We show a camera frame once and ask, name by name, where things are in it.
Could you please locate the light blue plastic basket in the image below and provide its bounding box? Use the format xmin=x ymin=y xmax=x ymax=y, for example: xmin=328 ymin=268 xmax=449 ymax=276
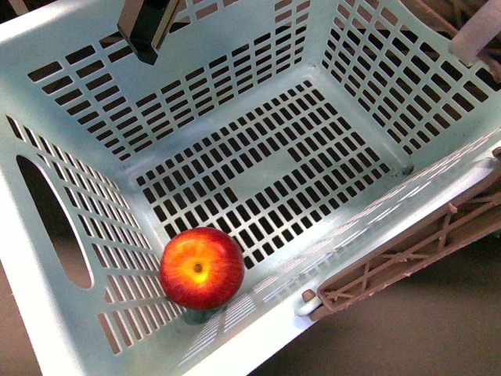
xmin=1 ymin=1 xmax=500 ymax=375

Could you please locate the red yellow apple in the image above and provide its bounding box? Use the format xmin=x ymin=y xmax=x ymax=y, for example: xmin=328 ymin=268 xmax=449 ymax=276
xmin=159 ymin=227 xmax=245 ymax=310

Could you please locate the white zip tie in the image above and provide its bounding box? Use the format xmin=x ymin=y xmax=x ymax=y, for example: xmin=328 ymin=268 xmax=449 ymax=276
xmin=449 ymin=0 xmax=500 ymax=66

